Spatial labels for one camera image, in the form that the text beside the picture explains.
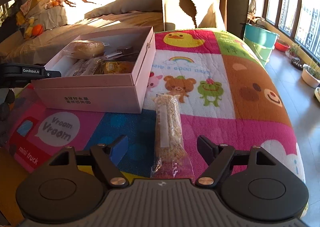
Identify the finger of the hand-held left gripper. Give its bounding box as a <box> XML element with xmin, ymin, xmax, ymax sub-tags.
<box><xmin>45</xmin><ymin>70</ymin><xmax>62</xmax><ymax>79</ymax></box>

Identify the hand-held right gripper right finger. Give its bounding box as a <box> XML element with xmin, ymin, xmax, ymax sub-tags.
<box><xmin>195</xmin><ymin>135</ymin><xmax>278</xmax><ymax>189</ymax></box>

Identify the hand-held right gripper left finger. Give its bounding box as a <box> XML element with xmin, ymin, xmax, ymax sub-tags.
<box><xmin>49</xmin><ymin>135</ymin><xmax>129</xmax><ymax>189</ymax></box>

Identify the pale bread bun packet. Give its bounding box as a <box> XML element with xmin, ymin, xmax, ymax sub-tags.
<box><xmin>63</xmin><ymin>40</ymin><xmax>106</xmax><ymax>60</ymax></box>

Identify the pink cardboard box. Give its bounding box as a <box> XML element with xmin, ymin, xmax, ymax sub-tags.
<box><xmin>31</xmin><ymin>26</ymin><xmax>156</xmax><ymax>114</ymax></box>

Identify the granola bar clear packet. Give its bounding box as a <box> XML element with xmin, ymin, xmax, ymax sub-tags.
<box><xmin>149</xmin><ymin>93</ymin><xmax>196</xmax><ymax>184</ymax></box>

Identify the yellow snack packet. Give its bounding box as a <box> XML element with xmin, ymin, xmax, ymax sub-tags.
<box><xmin>101</xmin><ymin>61</ymin><xmax>136</xmax><ymax>75</ymax></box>

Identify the dark swirl snack packet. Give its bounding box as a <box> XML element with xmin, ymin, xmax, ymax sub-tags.
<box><xmin>105</xmin><ymin>45</ymin><xmax>141</xmax><ymax>58</ymax></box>

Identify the person's left hand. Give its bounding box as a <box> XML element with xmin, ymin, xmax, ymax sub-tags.
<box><xmin>0</xmin><ymin>88</ymin><xmax>16</xmax><ymax>148</ymax></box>

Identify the colourful printed blanket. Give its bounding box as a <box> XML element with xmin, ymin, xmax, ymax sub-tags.
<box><xmin>0</xmin><ymin>28</ymin><xmax>307</xmax><ymax>185</ymax></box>

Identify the yellow plush toy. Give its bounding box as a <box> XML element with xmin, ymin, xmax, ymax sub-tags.
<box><xmin>16</xmin><ymin>11</ymin><xmax>36</xmax><ymax>40</ymax></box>

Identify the dark plant pot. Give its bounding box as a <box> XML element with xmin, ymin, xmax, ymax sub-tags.
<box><xmin>291</xmin><ymin>57</ymin><xmax>303</xmax><ymax>70</ymax></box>

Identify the teal plastic bucket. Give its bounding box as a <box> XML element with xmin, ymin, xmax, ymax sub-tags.
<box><xmin>243</xmin><ymin>24</ymin><xmax>280</xmax><ymax>52</ymax></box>

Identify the white basin with plant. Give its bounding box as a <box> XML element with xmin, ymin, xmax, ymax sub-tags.
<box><xmin>301</xmin><ymin>62</ymin><xmax>320</xmax><ymax>89</ymax></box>

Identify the red plastic basin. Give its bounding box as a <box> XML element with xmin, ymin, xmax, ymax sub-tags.
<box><xmin>274</xmin><ymin>40</ymin><xmax>291</xmax><ymax>52</ymax></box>

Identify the small potted plant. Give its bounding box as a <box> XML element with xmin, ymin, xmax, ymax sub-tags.
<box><xmin>285</xmin><ymin>42</ymin><xmax>301</xmax><ymax>59</ymax></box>

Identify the window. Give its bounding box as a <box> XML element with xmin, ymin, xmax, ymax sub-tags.
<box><xmin>262</xmin><ymin>0</ymin><xmax>320</xmax><ymax>60</ymax></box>

